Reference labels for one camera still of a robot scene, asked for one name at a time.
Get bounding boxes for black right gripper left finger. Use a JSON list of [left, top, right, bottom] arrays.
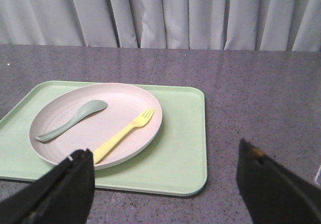
[[1, 150, 95, 223]]

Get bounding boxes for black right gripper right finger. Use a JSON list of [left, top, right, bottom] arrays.
[[237, 139, 320, 223]]

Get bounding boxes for beige round plate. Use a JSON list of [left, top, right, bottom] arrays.
[[29, 83, 163, 170]]

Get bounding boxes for yellow plastic fork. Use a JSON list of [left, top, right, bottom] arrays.
[[93, 107, 155, 164]]

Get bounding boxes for sage green plastic spoon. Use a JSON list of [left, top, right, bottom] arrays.
[[35, 99, 108, 143]]

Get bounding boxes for light green serving tray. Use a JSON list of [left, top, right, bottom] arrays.
[[1, 81, 207, 196]]

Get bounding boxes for grey pleated curtain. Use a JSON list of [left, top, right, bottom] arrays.
[[1, 0, 320, 52]]

